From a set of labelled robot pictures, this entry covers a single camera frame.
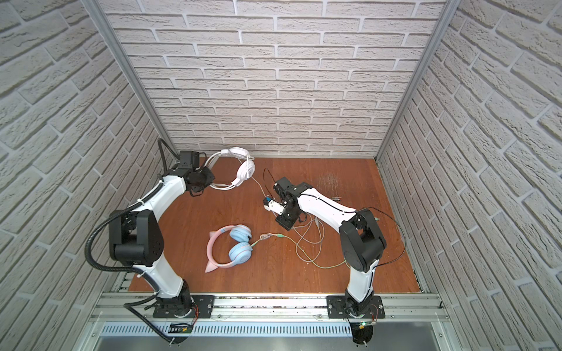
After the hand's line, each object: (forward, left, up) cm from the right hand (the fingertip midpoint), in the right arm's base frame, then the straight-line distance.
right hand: (286, 221), depth 87 cm
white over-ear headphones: (+17, +15, +14) cm, 26 cm away
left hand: (+22, +30, +7) cm, 38 cm away
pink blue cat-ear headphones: (-10, +18, -1) cm, 21 cm away
